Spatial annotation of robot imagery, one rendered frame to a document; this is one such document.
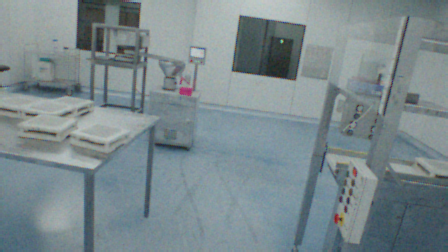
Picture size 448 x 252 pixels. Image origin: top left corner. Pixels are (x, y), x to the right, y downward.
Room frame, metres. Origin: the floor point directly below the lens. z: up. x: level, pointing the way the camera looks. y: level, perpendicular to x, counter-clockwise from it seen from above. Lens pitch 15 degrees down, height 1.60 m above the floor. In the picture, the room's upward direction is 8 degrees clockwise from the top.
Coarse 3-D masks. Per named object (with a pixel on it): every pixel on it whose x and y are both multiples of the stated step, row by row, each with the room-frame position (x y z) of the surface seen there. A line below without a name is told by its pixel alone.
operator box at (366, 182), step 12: (348, 168) 1.19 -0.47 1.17; (360, 168) 1.11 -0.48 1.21; (348, 180) 1.16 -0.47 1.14; (360, 180) 1.04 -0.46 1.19; (372, 180) 1.03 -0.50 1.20; (360, 192) 1.03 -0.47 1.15; (372, 192) 1.03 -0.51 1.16; (360, 204) 1.03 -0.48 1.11; (348, 216) 1.06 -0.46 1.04; (360, 216) 1.03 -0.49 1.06; (348, 228) 1.03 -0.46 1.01; (360, 228) 1.03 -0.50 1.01; (348, 240) 1.03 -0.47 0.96
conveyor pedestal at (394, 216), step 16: (336, 208) 1.98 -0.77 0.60; (384, 208) 1.85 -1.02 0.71; (400, 208) 1.84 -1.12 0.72; (416, 208) 1.84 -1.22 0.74; (432, 208) 1.83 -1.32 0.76; (336, 224) 1.90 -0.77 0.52; (384, 224) 1.84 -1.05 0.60; (400, 224) 1.84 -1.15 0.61; (416, 224) 1.83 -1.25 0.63; (432, 224) 1.83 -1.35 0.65; (336, 240) 1.85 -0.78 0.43; (368, 240) 1.85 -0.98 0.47; (384, 240) 1.84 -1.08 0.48; (400, 240) 1.84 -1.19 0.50; (416, 240) 1.83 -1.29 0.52; (432, 240) 1.83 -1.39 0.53
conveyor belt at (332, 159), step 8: (328, 160) 1.99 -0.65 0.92; (336, 160) 1.96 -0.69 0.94; (344, 160) 1.98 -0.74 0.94; (360, 160) 2.02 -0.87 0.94; (336, 168) 1.83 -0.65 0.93; (400, 168) 1.98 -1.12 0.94; (408, 168) 2.00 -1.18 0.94; (384, 176) 1.81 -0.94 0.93; (392, 176) 1.81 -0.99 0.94; (440, 184) 1.80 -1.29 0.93
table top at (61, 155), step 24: (0, 96) 2.43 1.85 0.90; (24, 96) 2.53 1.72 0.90; (0, 120) 1.89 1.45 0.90; (24, 120) 1.96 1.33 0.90; (96, 120) 2.18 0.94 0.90; (120, 120) 2.27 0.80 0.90; (144, 120) 2.36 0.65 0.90; (0, 144) 1.53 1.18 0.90; (24, 144) 1.58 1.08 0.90; (48, 144) 1.63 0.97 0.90; (72, 168) 1.43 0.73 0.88; (96, 168) 1.46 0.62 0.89
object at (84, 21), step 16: (80, 0) 6.93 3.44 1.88; (96, 0) 6.94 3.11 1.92; (112, 0) 6.95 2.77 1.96; (80, 16) 6.93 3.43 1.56; (96, 16) 6.94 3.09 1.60; (112, 16) 6.95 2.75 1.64; (128, 16) 6.96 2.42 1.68; (80, 32) 6.93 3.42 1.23; (96, 32) 6.94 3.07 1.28; (112, 32) 6.95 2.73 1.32; (80, 48) 6.93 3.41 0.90; (96, 48) 6.94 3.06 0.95; (112, 48) 6.95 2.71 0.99
